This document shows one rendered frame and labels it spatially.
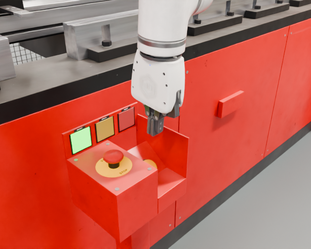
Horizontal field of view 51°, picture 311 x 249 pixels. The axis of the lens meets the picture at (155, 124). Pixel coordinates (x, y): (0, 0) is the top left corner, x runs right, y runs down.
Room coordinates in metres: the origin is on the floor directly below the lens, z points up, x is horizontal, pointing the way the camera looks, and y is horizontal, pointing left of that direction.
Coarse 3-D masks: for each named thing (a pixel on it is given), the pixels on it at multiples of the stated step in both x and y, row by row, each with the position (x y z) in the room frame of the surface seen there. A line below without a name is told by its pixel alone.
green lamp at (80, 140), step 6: (78, 132) 0.57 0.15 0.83; (84, 132) 0.58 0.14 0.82; (72, 138) 0.56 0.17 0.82; (78, 138) 0.57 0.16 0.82; (84, 138) 0.58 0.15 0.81; (90, 138) 0.59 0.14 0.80; (72, 144) 0.55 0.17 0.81; (78, 144) 0.56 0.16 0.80; (84, 144) 0.57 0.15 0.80; (90, 144) 0.58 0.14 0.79; (78, 150) 0.56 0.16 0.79
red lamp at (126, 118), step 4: (132, 108) 0.67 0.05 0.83; (124, 112) 0.66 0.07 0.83; (128, 112) 0.66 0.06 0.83; (132, 112) 0.67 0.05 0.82; (120, 116) 0.65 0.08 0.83; (124, 116) 0.65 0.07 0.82; (128, 116) 0.66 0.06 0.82; (132, 116) 0.67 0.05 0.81; (120, 120) 0.65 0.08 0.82; (124, 120) 0.65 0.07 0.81; (128, 120) 0.66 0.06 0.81; (132, 120) 0.67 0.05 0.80; (120, 124) 0.65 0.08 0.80; (124, 124) 0.65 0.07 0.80; (128, 124) 0.66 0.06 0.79; (132, 124) 0.67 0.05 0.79; (120, 128) 0.65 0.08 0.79; (124, 128) 0.65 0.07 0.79
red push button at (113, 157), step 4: (108, 152) 0.53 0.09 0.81; (112, 152) 0.53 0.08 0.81; (116, 152) 0.53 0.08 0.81; (120, 152) 0.53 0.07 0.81; (104, 156) 0.52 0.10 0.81; (108, 156) 0.51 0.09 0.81; (112, 156) 0.51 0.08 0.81; (116, 156) 0.51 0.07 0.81; (120, 156) 0.52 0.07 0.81; (104, 160) 0.51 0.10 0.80; (108, 160) 0.51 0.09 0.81; (112, 160) 0.51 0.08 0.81; (116, 160) 0.51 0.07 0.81; (120, 160) 0.51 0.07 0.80; (108, 164) 0.52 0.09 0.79; (112, 164) 0.51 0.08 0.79; (116, 164) 0.52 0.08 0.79; (112, 168) 0.51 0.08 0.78
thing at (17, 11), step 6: (0, 0) 0.97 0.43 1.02; (6, 0) 0.98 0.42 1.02; (12, 0) 0.99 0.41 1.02; (18, 0) 1.00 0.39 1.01; (0, 6) 0.96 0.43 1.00; (6, 6) 0.96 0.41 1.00; (12, 6) 0.96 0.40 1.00; (18, 6) 1.00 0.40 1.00; (0, 12) 0.96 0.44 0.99; (6, 12) 0.91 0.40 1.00; (12, 12) 0.88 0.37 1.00; (18, 12) 0.87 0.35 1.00; (24, 12) 0.87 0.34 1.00; (30, 12) 0.87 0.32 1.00
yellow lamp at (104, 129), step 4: (104, 120) 0.61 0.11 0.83; (108, 120) 0.62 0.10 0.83; (112, 120) 0.63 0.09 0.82; (96, 124) 0.60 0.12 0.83; (100, 124) 0.61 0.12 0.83; (104, 124) 0.61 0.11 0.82; (108, 124) 0.62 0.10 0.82; (112, 124) 0.63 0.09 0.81; (96, 128) 0.60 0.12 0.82; (100, 128) 0.61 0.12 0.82; (104, 128) 0.61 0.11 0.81; (108, 128) 0.62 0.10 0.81; (112, 128) 0.63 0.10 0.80; (100, 132) 0.60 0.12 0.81; (104, 132) 0.61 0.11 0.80; (108, 132) 0.62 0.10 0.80; (112, 132) 0.63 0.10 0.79; (100, 136) 0.60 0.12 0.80; (104, 136) 0.61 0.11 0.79; (108, 136) 0.62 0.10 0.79; (100, 140) 0.60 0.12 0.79
